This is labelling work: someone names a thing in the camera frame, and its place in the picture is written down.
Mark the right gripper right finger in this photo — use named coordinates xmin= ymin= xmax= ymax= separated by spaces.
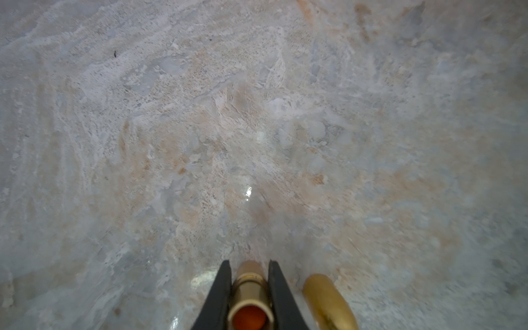
xmin=268 ymin=261 xmax=309 ymax=330

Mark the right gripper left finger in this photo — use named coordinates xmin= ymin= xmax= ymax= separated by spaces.
xmin=191 ymin=260 xmax=232 ymax=330

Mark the gold lipstick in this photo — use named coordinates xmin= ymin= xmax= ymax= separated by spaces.
xmin=227 ymin=260 xmax=275 ymax=329

